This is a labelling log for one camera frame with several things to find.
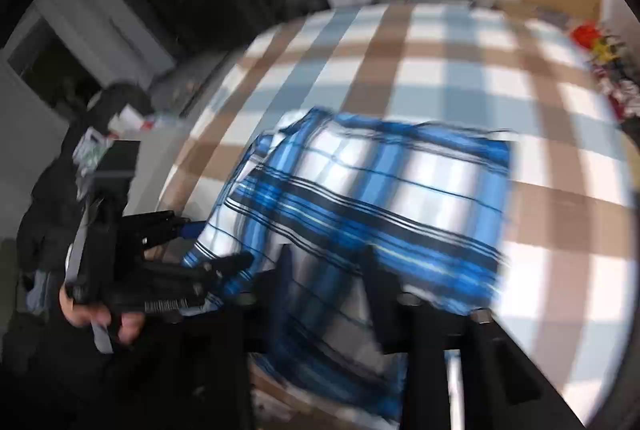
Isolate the brown blue checkered bed sheet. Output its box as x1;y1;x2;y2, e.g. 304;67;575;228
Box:
157;2;638;430

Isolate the pile of floor shoes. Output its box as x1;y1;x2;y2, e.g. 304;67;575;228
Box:
585;32;640;118

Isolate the clear plastic bag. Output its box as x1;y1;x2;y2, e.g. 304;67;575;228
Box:
72;130;113;176

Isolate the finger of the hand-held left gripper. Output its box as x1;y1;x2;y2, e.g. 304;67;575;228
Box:
107;251;255;312
116;209;207;252

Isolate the person's left hand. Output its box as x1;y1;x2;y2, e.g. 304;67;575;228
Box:
59;285;147;347

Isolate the blue white plaid shirt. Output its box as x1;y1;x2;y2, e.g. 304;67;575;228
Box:
180;106;513;423

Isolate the grey mattress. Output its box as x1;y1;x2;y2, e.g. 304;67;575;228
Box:
132;120;231;231

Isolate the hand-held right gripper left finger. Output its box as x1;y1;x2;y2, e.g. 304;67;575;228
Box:
150;244;296;430

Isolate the white wardrobe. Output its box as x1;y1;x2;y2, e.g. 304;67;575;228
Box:
0;0;176;111

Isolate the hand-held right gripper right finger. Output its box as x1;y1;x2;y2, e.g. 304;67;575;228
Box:
361;244;586;430

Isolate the black chair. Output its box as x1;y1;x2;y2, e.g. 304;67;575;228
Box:
87;82;153;131

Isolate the red plastic bag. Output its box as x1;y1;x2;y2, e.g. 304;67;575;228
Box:
570;22;601;47

